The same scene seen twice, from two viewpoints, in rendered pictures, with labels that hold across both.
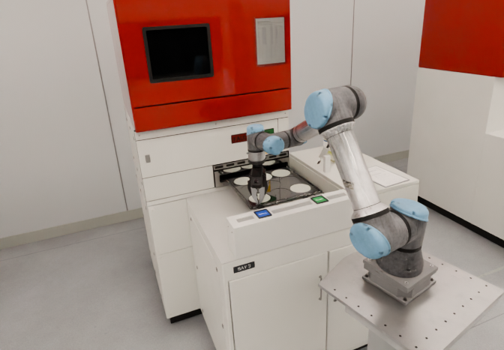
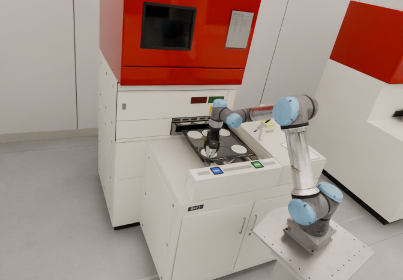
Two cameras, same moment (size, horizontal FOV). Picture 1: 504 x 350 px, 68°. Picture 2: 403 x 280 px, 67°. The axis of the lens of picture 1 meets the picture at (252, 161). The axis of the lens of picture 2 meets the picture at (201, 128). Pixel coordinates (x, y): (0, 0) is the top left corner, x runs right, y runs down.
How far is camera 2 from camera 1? 0.35 m
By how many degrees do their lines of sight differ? 11
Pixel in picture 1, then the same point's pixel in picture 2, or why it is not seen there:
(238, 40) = (216, 25)
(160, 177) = (130, 122)
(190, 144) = (159, 99)
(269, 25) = (241, 17)
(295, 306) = (222, 236)
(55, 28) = not seen: outside the picture
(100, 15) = not seen: outside the picture
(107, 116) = (73, 48)
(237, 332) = (179, 251)
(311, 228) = (247, 184)
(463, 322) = (349, 272)
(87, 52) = not seen: outside the picture
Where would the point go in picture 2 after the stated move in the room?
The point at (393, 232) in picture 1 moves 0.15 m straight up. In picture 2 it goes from (319, 209) to (333, 180)
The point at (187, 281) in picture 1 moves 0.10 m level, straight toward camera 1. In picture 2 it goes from (134, 201) to (135, 211)
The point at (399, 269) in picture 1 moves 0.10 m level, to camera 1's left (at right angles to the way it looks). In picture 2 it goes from (313, 230) to (292, 229)
